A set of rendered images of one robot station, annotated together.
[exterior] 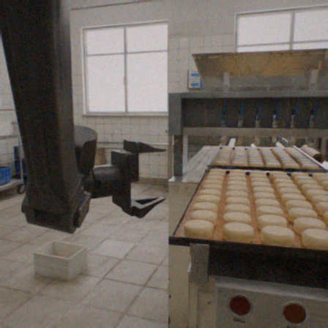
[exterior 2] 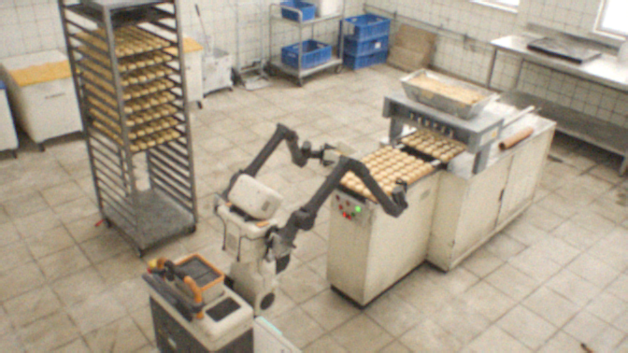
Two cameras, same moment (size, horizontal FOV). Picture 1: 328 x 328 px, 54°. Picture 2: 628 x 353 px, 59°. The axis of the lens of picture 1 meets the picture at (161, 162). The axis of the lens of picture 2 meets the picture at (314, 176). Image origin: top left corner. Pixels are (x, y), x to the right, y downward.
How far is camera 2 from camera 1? 2.86 m
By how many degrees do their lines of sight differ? 35
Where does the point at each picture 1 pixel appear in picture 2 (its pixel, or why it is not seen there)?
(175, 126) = (385, 114)
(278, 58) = (437, 96)
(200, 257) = not seen: hidden behind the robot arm
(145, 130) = (485, 24)
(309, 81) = (453, 111)
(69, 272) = not seen: hidden behind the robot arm
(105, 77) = not seen: outside the picture
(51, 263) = (333, 157)
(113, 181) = (316, 156)
